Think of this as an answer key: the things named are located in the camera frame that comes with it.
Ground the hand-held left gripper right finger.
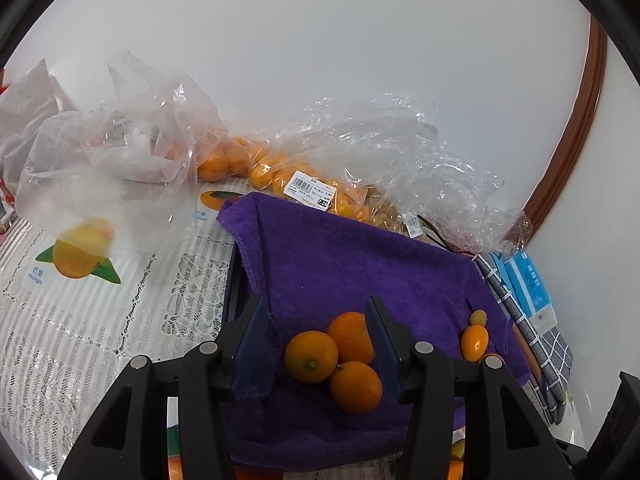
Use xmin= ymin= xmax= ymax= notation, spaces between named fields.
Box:
xmin=364 ymin=295 xmax=571 ymax=480

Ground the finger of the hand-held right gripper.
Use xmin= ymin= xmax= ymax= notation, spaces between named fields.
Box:
xmin=550 ymin=371 xmax=640 ymax=480

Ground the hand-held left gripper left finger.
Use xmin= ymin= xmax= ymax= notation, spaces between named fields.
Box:
xmin=59 ymin=294 xmax=273 ymax=480

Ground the round orange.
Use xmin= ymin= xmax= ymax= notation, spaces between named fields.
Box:
xmin=327 ymin=311 xmax=376 ymax=365
xmin=329 ymin=361 xmax=384 ymax=415
xmin=285 ymin=330 xmax=340 ymax=385

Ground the small oval orange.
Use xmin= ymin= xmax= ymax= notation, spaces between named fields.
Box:
xmin=460 ymin=326 xmax=489 ymax=362

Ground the purple towel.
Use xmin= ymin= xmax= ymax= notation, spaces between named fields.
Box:
xmin=216 ymin=191 xmax=533 ymax=473

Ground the grey checked cloth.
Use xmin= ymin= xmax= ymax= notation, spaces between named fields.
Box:
xmin=472 ymin=252 xmax=573 ymax=426

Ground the blue and white tissue box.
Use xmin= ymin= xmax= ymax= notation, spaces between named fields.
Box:
xmin=505 ymin=250 xmax=558 ymax=333

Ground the clear bag of oranges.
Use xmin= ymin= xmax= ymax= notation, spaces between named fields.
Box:
xmin=195 ymin=135 xmax=406 ymax=236

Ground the crumpled clear plastic bag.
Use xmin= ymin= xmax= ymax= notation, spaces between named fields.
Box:
xmin=270 ymin=91 xmax=531 ymax=256

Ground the small clear plastic bag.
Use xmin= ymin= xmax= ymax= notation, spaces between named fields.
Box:
xmin=15 ymin=50 xmax=231 ymax=241

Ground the white plastic bag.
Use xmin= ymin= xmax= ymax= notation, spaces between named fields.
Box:
xmin=0 ymin=59 xmax=81 ymax=181

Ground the brown wooden door frame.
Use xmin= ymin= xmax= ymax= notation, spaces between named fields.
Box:
xmin=520 ymin=12 xmax=608 ymax=233

